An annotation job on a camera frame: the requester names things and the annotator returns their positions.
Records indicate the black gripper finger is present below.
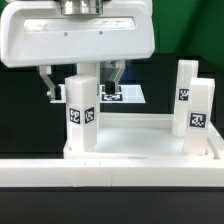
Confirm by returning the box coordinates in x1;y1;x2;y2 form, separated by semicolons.
105;60;126;95
39;65;61;101

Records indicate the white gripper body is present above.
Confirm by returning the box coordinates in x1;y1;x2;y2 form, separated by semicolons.
0;0;155;67

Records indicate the white desk top tray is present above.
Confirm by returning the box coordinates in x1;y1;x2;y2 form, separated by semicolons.
63;113;224;160

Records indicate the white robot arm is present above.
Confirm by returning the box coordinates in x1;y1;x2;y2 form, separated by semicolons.
0;0;155;101

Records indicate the fiducial marker sheet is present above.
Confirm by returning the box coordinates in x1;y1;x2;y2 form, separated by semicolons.
49;84;147;104

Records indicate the white L-shaped fence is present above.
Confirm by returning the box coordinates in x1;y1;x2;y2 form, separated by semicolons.
0;137;224;187

